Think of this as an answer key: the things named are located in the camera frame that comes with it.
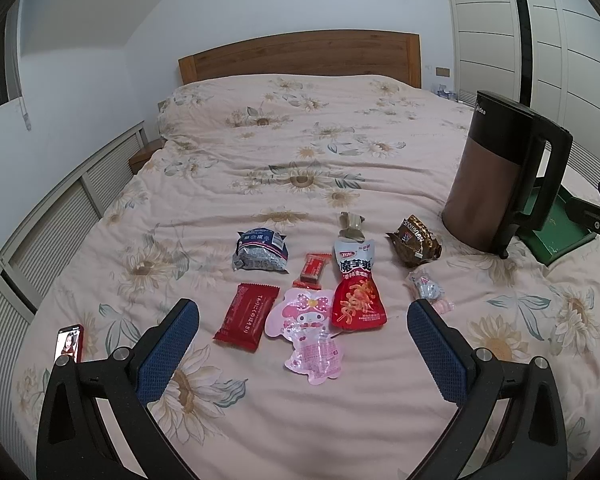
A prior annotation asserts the wall switch plate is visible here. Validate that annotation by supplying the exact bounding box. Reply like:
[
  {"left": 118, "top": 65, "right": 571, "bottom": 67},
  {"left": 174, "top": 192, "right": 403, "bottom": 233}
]
[{"left": 436, "top": 67, "right": 451, "bottom": 77}]

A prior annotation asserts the brown black electric kettle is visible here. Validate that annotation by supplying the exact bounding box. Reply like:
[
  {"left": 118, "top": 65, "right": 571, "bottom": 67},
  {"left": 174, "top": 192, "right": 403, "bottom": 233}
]
[{"left": 442, "top": 90, "right": 573, "bottom": 259}]

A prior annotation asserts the small clear pink candy packet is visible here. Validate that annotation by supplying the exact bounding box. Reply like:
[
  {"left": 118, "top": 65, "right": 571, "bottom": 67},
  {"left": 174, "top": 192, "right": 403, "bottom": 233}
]
[{"left": 408, "top": 270, "right": 454, "bottom": 315}]

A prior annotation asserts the small red candy wrapper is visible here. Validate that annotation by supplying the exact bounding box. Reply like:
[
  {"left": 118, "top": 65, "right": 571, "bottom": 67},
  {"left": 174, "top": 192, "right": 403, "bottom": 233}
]
[{"left": 292, "top": 252, "right": 332, "bottom": 290}]

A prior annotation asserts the floral pink bed quilt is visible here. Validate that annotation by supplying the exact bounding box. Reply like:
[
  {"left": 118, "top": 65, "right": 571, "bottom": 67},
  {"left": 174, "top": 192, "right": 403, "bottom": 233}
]
[{"left": 9, "top": 74, "right": 600, "bottom": 480}]

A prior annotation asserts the green tray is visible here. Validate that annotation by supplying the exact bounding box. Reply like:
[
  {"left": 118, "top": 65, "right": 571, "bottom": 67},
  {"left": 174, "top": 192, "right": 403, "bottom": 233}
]
[{"left": 516, "top": 186, "right": 596, "bottom": 266}]

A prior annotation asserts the wooden headboard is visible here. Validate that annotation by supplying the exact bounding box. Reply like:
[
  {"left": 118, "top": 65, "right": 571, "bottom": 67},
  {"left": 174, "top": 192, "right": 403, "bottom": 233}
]
[{"left": 178, "top": 29, "right": 422, "bottom": 88}]

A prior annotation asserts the olive green small packet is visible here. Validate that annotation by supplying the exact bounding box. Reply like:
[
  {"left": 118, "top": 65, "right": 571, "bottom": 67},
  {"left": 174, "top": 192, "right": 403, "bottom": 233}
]
[{"left": 338, "top": 211, "right": 365, "bottom": 243}]

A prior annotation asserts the wooden nightstand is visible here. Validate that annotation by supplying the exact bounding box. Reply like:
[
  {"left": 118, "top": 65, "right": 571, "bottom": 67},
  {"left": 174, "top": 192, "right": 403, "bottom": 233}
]
[{"left": 128, "top": 139, "right": 166, "bottom": 174}]

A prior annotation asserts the blue white snack packet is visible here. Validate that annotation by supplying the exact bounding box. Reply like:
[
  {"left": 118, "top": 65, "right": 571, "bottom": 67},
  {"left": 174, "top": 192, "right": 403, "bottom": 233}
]
[{"left": 232, "top": 228, "right": 289, "bottom": 273}]

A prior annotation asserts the gold brown snack bag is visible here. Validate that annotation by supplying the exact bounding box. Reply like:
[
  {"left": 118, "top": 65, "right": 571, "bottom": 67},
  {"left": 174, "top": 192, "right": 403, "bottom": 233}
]
[{"left": 387, "top": 214, "right": 442, "bottom": 268}]

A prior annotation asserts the pink cartoon snack packet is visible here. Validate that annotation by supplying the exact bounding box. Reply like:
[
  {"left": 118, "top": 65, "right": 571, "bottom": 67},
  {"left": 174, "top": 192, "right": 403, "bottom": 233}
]
[{"left": 264, "top": 287, "right": 343, "bottom": 386}]

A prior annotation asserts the smartphone with red case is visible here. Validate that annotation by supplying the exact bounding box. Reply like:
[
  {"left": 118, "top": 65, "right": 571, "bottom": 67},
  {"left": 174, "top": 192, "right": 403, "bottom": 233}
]
[{"left": 54, "top": 324, "right": 85, "bottom": 363}]

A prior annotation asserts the white wardrobe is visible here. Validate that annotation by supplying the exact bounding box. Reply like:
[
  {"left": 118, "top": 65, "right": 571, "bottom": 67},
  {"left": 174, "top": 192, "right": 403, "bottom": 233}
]
[{"left": 450, "top": 0, "right": 600, "bottom": 159}]

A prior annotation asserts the red rectangular snack packet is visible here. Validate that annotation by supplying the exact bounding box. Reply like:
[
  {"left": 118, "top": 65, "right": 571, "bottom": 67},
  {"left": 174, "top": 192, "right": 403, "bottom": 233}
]
[{"left": 213, "top": 283, "right": 279, "bottom": 352}]

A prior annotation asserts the red white konjac snack bag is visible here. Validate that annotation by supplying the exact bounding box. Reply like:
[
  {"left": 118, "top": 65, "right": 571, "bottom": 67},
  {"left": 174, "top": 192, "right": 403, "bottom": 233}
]
[{"left": 332, "top": 240, "right": 387, "bottom": 332}]

